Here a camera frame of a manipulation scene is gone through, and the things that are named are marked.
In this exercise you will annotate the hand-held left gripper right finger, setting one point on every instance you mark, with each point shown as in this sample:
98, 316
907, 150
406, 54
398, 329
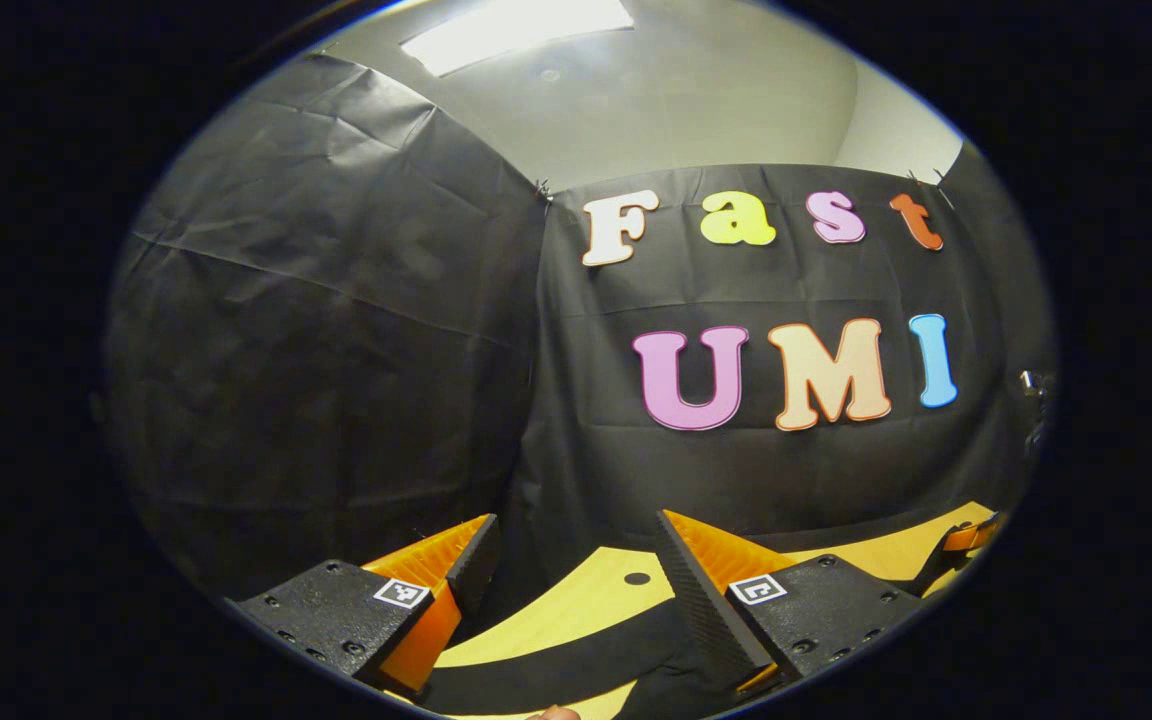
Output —
701, 610

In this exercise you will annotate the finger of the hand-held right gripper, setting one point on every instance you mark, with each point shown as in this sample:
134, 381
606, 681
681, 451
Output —
966, 538

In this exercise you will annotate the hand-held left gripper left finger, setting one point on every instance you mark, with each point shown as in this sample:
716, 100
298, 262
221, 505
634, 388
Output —
476, 570

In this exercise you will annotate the black backdrop cloth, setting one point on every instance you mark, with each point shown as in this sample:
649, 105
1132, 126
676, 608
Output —
336, 350

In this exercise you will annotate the rectangular ceiling light panel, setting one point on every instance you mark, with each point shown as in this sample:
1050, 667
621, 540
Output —
516, 30

